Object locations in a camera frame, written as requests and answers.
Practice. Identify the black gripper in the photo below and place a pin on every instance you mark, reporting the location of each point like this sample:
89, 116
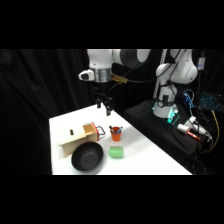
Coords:
101, 90

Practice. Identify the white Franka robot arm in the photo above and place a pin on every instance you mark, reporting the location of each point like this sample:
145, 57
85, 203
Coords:
101, 61

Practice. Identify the light wooden drawer cabinet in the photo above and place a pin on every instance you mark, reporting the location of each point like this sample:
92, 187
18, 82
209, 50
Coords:
75, 141

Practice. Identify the dark red pen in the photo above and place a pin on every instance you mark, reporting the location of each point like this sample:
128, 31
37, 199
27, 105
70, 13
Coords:
111, 128

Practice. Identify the blue pen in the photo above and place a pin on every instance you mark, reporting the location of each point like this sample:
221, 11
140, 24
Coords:
119, 128

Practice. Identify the orange cup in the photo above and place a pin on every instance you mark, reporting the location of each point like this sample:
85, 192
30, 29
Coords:
115, 135

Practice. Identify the black robot stand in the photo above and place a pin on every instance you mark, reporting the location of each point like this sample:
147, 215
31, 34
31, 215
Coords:
146, 118

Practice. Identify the green sponge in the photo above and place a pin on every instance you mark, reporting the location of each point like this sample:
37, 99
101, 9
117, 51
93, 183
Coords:
116, 152

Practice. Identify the black bowl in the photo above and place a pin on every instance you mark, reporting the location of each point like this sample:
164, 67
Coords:
87, 157

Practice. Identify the small green lit device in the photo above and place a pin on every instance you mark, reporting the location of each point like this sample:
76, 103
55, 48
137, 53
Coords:
173, 116

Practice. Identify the white cylinder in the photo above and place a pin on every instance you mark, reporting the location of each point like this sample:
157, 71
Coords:
182, 128

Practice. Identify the red marker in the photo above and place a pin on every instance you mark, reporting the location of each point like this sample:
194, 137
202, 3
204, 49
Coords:
193, 135

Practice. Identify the blue lit keyboard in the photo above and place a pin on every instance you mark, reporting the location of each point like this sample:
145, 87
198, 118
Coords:
210, 100

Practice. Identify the tan wrist camera box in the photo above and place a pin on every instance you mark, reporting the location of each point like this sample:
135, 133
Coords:
119, 79

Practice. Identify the grey box on black post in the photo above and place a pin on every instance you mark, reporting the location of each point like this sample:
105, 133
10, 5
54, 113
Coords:
201, 63

